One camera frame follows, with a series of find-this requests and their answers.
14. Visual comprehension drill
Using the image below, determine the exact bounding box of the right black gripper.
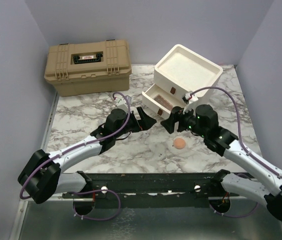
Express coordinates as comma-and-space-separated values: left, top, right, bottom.
161, 101, 208, 138

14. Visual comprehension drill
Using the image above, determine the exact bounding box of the tan plastic toolbox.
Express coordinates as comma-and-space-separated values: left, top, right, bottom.
44, 39, 132, 97

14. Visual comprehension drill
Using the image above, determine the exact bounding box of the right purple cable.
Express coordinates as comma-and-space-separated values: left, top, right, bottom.
189, 86, 282, 218

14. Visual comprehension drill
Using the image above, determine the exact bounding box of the cream drawer organizer cabinet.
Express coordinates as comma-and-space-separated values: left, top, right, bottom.
154, 44, 224, 111

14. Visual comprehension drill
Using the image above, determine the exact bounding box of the orange makeup sponge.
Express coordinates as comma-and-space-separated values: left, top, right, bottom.
173, 137, 186, 150

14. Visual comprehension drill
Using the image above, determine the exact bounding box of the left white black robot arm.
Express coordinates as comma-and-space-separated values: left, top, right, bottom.
17, 107, 156, 204

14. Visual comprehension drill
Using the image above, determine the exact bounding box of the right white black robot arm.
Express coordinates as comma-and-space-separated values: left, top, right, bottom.
161, 104, 282, 221

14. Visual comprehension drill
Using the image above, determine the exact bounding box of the brown eyeshadow palette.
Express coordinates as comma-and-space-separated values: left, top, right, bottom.
154, 94, 173, 111

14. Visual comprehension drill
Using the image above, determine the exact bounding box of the purple cable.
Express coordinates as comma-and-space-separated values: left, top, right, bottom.
189, 86, 282, 218
19, 92, 133, 222

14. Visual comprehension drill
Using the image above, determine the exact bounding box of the black mounting rail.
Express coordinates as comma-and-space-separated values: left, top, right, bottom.
62, 170, 226, 209

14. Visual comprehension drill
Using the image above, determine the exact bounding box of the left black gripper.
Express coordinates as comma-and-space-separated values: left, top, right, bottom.
115, 107, 156, 139

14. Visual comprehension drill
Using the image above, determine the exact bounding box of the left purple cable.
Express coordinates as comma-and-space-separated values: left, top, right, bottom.
19, 92, 133, 222

